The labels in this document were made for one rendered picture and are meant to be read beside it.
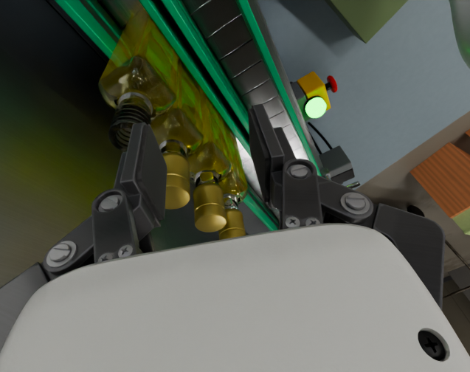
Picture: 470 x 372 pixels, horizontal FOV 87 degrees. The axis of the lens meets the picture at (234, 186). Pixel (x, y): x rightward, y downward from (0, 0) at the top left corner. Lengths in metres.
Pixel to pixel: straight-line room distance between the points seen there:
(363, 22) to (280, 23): 0.20
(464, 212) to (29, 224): 2.75
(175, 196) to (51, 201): 0.13
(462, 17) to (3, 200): 0.58
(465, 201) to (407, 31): 1.98
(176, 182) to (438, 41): 0.96
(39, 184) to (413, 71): 1.03
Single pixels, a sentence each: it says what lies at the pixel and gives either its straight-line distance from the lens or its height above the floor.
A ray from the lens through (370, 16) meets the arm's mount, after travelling 0.81.
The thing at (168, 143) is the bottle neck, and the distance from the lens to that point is 0.27.
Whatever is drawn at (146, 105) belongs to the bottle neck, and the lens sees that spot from 0.24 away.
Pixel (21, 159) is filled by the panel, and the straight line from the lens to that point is 0.32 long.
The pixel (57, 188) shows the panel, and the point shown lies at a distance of 0.32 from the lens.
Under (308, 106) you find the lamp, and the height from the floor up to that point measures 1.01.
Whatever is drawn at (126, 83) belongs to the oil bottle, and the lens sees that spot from 0.25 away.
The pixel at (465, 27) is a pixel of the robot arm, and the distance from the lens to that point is 0.51.
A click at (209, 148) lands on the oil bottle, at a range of 0.30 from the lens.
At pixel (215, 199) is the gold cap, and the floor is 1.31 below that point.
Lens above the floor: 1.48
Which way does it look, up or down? 41 degrees down
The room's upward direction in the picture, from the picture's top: 169 degrees clockwise
